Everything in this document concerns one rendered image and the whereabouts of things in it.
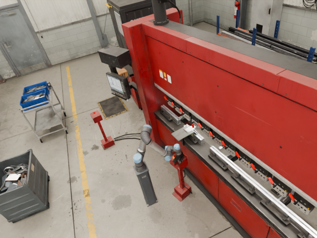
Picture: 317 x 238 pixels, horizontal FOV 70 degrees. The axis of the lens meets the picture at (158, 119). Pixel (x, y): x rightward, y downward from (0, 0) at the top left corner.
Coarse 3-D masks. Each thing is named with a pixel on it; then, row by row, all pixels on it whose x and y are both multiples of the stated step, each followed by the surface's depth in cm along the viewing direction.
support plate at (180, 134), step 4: (180, 128) 320; (184, 128) 318; (176, 132) 315; (180, 132) 313; (184, 132) 312; (188, 132) 311; (192, 132) 310; (176, 136) 308; (180, 136) 307; (184, 136) 306
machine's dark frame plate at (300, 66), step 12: (168, 24) 274; (180, 24) 267; (192, 36) 230; (204, 36) 224; (216, 36) 219; (228, 48) 194; (240, 48) 191; (252, 48) 187; (264, 60) 168; (276, 60) 165; (288, 60) 162; (300, 60) 160; (300, 72) 148; (312, 72) 146
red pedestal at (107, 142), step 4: (92, 112) 423; (96, 112) 421; (92, 116) 414; (96, 116) 412; (100, 116) 414; (96, 120) 414; (100, 120) 419; (100, 124) 432; (100, 128) 436; (104, 136) 450; (108, 136) 468; (100, 140) 462; (104, 140) 460; (108, 140) 457; (112, 140) 457; (104, 144) 452; (108, 144) 457; (112, 144) 462; (104, 148) 458
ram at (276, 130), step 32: (160, 64) 304; (192, 64) 237; (192, 96) 266; (224, 96) 213; (256, 96) 178; (224, 128) 237; (256, 128) 194; (288, 128) 164; (256, 160) 213; (288, 160) 177
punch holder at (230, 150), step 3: (225, 141) 245; (228, 141) 241; (225, 144) 248; (228, 144) 243; (231, 144) 238; (228, 147) 245; (231, 147) 241; (234, 147) 235; (225, 150) 253; (228, 150) 247; (231, 150) 242; (234, 150) 237; (237, 150) 239; (231, 153) 245; (234, 153) 240
